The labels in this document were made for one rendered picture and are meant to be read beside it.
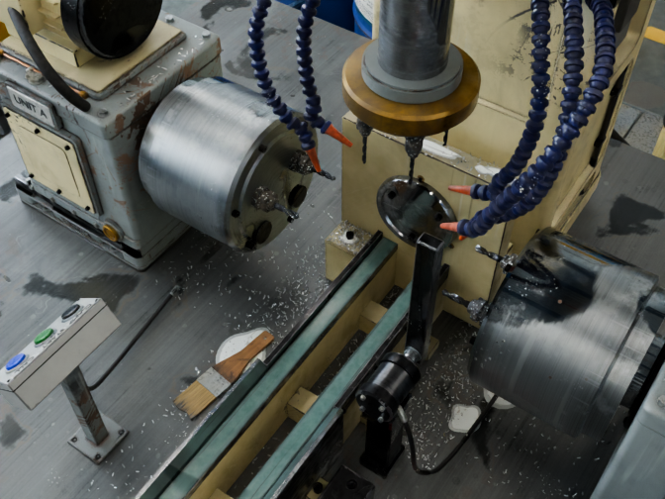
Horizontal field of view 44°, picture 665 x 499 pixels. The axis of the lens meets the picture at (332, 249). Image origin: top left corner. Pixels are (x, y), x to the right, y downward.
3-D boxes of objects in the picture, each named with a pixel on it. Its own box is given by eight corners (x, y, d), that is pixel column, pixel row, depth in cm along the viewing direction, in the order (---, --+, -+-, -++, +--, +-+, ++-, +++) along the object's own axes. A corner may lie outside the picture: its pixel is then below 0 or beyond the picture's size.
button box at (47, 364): (101, 322, 123) (78, 295, 121) (123, 323, 117) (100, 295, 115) (11, 407, 114) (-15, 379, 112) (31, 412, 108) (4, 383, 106)
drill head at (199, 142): (186, 126, 164) (166, 18, 145) (338, 202, 151) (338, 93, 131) (95, 202, 151) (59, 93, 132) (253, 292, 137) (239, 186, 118)
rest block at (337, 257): (342, 257, 157) (342, 215, 148) (373, 273, 154) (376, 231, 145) (325, 278, 154) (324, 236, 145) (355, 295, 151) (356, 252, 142)
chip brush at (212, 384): (260, 328, 147) (260, 325, 146) (280, 344, 145) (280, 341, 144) (171, 403, 137) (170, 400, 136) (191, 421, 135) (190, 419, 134)
